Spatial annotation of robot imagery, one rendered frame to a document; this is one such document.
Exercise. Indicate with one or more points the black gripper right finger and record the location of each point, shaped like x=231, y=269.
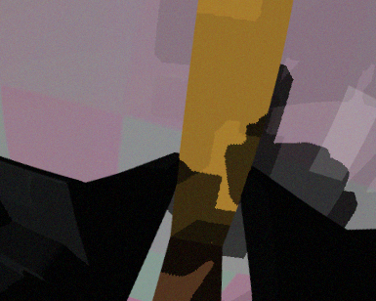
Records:
x=296, y=253

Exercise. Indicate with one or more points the orange-yellow bar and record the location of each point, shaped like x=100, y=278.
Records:
x=235, y=55

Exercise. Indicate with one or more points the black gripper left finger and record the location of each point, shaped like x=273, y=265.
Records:
x=108, y=224

